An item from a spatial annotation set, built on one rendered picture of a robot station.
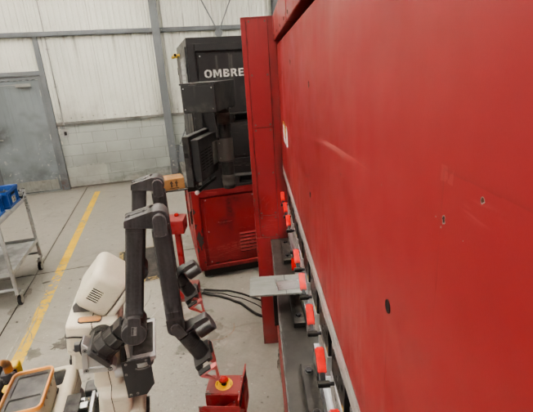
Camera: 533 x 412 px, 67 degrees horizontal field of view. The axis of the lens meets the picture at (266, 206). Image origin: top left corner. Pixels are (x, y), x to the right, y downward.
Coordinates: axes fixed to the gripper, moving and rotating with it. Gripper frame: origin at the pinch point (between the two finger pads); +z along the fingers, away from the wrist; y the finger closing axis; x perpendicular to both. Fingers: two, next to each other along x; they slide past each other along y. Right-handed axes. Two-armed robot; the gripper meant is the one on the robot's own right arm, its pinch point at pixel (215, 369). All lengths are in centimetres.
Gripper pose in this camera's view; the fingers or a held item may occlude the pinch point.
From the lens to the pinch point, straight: 155.5
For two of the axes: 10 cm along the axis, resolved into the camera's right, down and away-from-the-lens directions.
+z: 4.9, 7.8, 3.9
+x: -8.3, 5.5, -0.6
